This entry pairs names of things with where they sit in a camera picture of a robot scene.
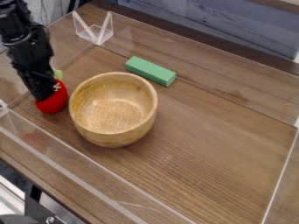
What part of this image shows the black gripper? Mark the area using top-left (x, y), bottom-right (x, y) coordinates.
top-left (4, 24), bottom-right (60, 101)

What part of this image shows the red plush fruit green stem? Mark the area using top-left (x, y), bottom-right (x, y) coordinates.
top-left (35, 69), bottom-right (68, 114)

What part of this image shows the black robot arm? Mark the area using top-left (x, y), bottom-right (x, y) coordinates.
top-left (0, 0), bottom-right (57, 101)

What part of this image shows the wooden bowl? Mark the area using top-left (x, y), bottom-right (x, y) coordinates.
top-left (69, 72), bottom-right (157, 148)

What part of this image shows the clear acrylic stand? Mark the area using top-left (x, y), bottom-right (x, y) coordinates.
top-left (71, 11), bottom-right (113, 46)

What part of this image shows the green rectangular block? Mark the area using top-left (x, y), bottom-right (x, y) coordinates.
top-left (125, 56), bottom-right (176, 87)

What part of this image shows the clear acrylic tray wall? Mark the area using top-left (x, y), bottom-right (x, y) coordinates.
top-left (0, 100), bottom-right (196, 224)

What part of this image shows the black table leg frame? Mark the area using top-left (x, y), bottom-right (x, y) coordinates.
top-left (24, 185), bottom-right (65, 224)

